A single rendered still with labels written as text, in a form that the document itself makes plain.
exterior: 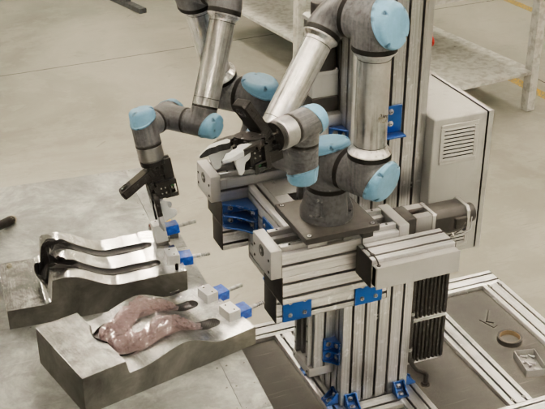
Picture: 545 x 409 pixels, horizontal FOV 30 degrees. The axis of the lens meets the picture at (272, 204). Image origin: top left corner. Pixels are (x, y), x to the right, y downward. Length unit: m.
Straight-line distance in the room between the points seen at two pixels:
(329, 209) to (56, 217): 1.03
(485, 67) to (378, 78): 3.80
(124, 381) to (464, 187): 1.23
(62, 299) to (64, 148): 3.06
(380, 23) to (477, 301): 1.82
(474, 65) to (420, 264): 3.61
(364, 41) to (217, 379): 0.92
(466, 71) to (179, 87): 1.83
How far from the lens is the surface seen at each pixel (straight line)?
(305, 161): 2.42
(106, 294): 2.86
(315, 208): 2.78
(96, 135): 5.98
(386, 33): 2.48
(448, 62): 6.37
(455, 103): 3.13
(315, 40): 2.56
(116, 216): 3.38
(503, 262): 4.75
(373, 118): 2.59
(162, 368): 2.58
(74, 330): 2.64
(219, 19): 2.89
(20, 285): 2.95
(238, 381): 2.60
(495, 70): 6.30
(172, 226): 3.00
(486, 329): 3.90
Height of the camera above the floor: 2.39
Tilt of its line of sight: 28 degrees down
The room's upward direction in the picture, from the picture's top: straight up
